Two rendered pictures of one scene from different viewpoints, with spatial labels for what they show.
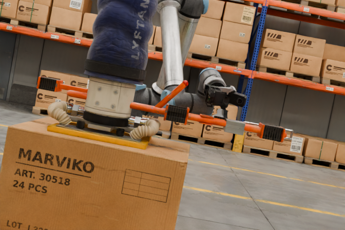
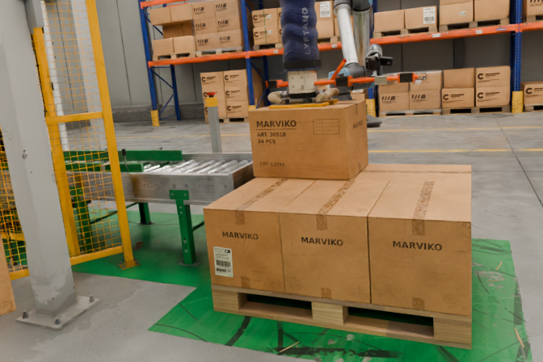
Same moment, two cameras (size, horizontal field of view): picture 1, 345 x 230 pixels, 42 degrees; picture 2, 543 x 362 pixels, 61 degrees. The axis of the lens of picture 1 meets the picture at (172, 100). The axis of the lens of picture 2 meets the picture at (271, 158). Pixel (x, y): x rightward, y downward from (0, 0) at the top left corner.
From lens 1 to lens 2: 1.21 m
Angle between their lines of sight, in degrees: 25
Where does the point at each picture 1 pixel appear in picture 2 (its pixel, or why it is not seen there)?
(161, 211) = (338, 140)
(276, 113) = not seen: outside the picture
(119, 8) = (291, 27)
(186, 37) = (363, 26)
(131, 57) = (305, 54)
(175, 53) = (348, 41)
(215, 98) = (370, 65)
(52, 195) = (278, 144)
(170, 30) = (343, 26)
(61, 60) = (326, 67)
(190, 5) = (357, 2)
